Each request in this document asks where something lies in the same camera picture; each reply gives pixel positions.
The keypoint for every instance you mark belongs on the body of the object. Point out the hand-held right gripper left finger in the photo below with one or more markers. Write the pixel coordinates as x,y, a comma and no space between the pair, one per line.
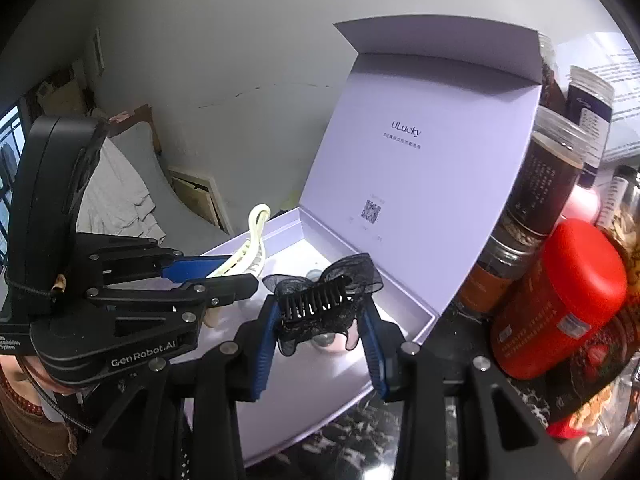
265,345

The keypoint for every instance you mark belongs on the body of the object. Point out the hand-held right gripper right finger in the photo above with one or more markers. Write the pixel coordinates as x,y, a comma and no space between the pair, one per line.
375,350

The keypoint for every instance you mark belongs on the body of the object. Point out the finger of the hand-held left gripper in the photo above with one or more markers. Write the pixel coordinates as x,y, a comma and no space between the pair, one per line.
225,290
195,266

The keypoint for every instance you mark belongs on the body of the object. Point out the cream banana hair clip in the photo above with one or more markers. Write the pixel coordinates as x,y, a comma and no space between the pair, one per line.
252,250

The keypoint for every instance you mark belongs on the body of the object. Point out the black lace claw clip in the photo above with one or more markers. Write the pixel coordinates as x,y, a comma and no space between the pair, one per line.
312,305

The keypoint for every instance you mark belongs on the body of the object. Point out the lavender gift box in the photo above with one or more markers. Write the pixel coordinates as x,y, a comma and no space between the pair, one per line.
425,160

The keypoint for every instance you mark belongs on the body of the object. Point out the white cloth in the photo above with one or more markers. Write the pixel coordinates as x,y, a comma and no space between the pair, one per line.
115,195

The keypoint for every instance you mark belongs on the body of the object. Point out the cardboard box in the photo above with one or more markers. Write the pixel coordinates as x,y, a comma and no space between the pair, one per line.
65,100

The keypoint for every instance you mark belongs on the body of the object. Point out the grey chair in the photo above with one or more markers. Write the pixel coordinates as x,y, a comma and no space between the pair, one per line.
132,140

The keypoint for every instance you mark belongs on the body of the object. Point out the orange label jar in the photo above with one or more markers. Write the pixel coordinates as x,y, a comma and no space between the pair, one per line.
495,270

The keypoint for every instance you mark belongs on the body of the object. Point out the red canister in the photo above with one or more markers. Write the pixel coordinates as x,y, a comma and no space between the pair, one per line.
555,300

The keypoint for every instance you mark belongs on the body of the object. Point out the person's brown garment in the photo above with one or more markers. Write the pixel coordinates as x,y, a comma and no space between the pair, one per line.
30,425

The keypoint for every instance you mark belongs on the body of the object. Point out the large dark brown jar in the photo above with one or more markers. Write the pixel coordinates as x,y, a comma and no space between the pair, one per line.
542,180

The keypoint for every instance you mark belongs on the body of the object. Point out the pink bottle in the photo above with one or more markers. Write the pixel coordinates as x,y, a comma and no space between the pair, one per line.
582,205

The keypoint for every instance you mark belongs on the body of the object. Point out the navy label jar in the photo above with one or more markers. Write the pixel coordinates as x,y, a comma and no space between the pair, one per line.
590,110

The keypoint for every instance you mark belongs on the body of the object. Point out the clear jar dark contents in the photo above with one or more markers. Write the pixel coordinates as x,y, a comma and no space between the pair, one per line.
550,70

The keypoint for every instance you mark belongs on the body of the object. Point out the white printed paper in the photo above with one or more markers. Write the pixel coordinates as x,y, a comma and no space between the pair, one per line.
615,85

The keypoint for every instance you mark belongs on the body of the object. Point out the wooden frame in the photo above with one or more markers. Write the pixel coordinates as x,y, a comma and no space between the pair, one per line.
200,200

